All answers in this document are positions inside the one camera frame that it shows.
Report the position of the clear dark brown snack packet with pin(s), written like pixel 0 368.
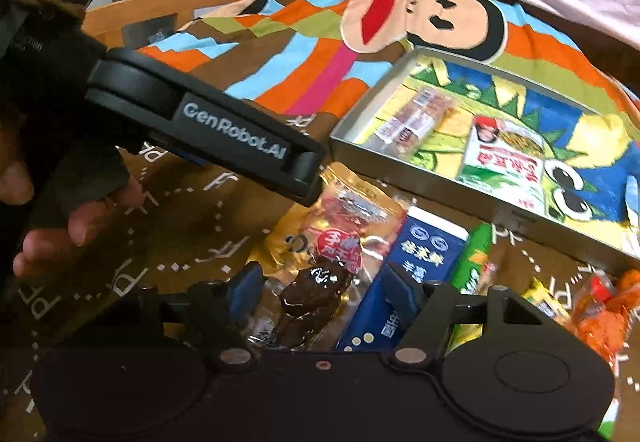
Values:
pixel 310 302

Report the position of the green stick snack packet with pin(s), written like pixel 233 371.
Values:
pixel 472 257

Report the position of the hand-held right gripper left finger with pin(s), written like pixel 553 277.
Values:
pixel 245 291

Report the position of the orange snack packet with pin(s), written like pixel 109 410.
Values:
pixel 600 322

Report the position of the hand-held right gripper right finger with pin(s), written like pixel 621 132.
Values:
pixel 404 291

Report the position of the wooden bed frame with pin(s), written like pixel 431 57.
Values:
pixel 150 7

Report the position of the green white milk candy packet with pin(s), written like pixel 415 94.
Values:
pixel 505 167

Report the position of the yellow snack packet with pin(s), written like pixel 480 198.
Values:
pixel 542 297

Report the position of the colourful printed blanket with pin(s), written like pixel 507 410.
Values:
pixel 310 57

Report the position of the clear wrapped brown sausage stick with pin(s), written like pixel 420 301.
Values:
pixel 410 120

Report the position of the cartoon print metal tray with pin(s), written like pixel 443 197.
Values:
pixel 580 122

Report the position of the person's left hand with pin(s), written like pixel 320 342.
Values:
pixel 85 222

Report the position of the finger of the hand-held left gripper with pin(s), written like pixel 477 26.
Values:
pixel 307 175

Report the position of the gold dried meat packet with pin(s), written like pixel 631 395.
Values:
pixel 345 222

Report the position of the blue snack packet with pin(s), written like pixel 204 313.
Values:
pixel 425 252

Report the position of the brown fuzzy cloth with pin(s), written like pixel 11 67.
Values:
pixel 45 2

